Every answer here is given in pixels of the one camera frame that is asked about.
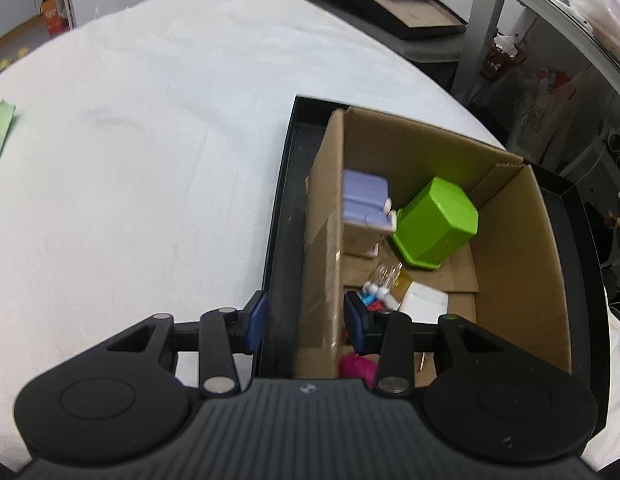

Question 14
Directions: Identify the white tote bag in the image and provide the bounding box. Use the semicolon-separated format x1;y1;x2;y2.
507;67;603;171

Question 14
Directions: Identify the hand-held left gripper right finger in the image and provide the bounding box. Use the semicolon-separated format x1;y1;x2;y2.
343;293;518;395

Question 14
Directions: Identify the white charger adapter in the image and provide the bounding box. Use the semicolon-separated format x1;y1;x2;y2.
397;280;450;323

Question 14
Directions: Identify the purple box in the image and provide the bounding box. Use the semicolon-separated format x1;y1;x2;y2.
341;169;397;233

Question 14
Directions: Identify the blue figurine with bottle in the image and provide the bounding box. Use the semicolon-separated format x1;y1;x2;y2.
360;260;411;313

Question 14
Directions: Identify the green plastic box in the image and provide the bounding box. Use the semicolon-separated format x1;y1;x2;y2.
392;176;479;271

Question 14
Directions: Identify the white table leg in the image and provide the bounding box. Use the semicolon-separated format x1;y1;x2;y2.
452;0;521;96

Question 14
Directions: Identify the pink toy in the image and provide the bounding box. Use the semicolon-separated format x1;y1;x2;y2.
338;352;378;391

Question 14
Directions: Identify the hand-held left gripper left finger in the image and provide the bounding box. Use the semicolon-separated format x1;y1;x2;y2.
106;292;269;396

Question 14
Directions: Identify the orange cardboard box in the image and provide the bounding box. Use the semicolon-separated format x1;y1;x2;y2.
41;0;68;33

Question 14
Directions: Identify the wooden board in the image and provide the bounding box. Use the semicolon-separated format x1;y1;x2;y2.
335;0;468;38

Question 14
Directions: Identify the red basket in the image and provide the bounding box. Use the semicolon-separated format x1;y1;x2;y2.
480;35;528;83

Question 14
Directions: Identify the black tray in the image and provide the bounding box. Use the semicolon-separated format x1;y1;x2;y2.
252;94;611;431

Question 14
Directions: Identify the brown cardboard box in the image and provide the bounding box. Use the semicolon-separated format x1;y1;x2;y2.
292;106;573;381

